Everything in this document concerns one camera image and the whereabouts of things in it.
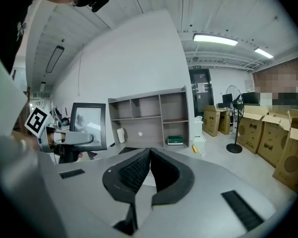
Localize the black picture frame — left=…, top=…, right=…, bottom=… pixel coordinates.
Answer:
left=69, top=102, right=107, bottom=151

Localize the black computer monitor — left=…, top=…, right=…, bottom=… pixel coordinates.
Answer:
left=241, top=91, right=261, bottom=106
left=222, top=94, right=233, bottom=107

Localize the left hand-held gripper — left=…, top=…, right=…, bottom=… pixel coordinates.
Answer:
left=24, top=107, right=94, bottom=164

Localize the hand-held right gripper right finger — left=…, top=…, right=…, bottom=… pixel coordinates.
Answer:
left=150, top=147, right=195, bottom=207

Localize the black standing fan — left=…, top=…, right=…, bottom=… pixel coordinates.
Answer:
left=225, top=85, right=244, bottom=154

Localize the grey wooden shelf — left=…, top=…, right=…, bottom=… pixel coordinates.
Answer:
left=107, top=85, right=191, bottom=149

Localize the green and white box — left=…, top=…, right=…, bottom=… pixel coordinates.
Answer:
left=167, top=135, right=184, bottom=146

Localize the lit short ceiling light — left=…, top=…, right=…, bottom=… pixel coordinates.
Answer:
left=254, top=47, right=274, bottom=60

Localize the white paper roll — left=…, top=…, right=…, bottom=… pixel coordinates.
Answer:
left=116, top=127, right=126, bottom=144

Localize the white wall cable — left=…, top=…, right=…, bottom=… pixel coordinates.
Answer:
left=77, top=45, right=84, bottom=97

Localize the white drawer cabinet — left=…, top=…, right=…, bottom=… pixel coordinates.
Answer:
left=194, top=116, right=207, bottom=156

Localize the person's black shirt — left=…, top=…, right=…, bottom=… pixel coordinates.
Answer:
left=0, top=0, right=42, bottom=75

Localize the cardboard box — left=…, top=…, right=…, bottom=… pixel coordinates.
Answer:
left=218, top=109, right=231, bottom=135
left=257, top=109, right=298, bottom=169
left=236, top=105, right=269, bottom=155
left=203, top=105, right=226, bottom=137
left=272, top=117, right=298, bottom=193

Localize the dark door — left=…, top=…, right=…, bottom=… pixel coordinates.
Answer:
left=189, top=68, right=215, bottom=120

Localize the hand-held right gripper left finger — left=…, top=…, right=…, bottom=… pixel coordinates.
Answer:
left=102, top=147, right=152, bottom=236

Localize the unlit black-framed ceiling light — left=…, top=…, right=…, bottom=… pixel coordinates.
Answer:
left=45, top=45, right=65, bottom=74

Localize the black keyboard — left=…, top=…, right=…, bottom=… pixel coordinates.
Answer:
left=118, top=146, right=141, bottom=155

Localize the lit long ceiling light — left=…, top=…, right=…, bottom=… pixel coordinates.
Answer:
left=193, top=32, right=239, bottom=47

